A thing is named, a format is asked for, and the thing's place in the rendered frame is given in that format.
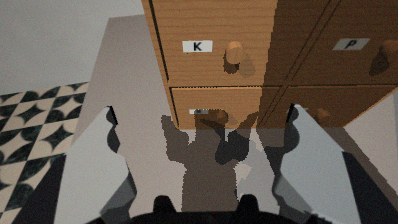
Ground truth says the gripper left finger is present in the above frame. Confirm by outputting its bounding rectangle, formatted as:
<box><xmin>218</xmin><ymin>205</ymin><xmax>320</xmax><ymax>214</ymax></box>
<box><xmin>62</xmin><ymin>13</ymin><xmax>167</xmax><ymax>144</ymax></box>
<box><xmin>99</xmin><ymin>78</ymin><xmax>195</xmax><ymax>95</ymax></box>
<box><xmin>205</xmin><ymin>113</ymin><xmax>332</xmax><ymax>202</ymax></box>
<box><xmin>11</xmin><ymin>106</ymin><xmax>137</xmax><ymax>224</ymax></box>

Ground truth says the brown wooden drawer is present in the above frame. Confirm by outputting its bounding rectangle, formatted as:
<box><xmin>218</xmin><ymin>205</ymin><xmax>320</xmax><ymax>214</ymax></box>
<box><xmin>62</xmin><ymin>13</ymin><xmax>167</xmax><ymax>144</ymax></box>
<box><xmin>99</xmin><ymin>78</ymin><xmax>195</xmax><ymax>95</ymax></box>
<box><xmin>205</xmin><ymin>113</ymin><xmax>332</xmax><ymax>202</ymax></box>
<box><xmin>292</xmin><ymin>0</ymin><xmax>398</xmax><ymax>82</ymax></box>
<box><xmin>152</xmin><ymin>0</ymin><xmax>329</xmax><ymax>83</ymax></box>
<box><xmin>172</xmin><ymin>85</ymin><xmax>279</xmax><ymax>128</ymax></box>
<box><xmin>264</xmin><ymin>84</ymin><xmax>393</xmax><ymax>127</ymax></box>

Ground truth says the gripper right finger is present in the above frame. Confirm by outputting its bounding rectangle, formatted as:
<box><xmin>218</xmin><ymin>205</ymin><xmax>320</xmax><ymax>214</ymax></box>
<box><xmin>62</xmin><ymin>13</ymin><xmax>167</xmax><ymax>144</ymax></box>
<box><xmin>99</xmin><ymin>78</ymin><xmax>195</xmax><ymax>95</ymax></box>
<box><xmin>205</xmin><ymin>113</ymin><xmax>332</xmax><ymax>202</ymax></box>
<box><xmin>271</xmin><ymin>103</ymin><xmax>398</xmax><ymax>224</ymax></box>

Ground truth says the brown wooden chest of drawers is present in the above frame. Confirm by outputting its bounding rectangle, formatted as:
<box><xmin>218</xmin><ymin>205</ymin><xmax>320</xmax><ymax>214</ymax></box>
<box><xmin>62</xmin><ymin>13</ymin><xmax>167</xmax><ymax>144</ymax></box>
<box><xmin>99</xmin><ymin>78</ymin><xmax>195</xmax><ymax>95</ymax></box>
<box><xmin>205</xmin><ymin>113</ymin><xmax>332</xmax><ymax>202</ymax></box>
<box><xmin>141</xmin><ymin>0</ymin><xmax>398</xmax><ymax>130</ymax></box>

